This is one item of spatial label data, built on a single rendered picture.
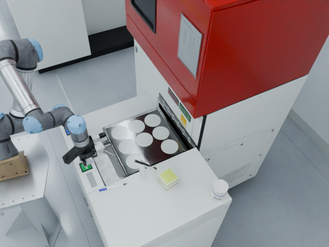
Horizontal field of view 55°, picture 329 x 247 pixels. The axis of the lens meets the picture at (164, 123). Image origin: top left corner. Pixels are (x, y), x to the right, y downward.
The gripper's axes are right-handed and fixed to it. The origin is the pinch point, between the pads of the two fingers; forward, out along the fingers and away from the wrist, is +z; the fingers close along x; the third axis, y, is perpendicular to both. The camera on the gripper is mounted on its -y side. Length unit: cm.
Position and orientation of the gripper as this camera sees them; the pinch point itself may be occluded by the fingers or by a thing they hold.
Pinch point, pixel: (83, 165)
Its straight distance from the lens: 169.7
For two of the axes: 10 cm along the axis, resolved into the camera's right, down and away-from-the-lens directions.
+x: -4.7, -7.0, 5.4
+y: 8.8, -3.4, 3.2
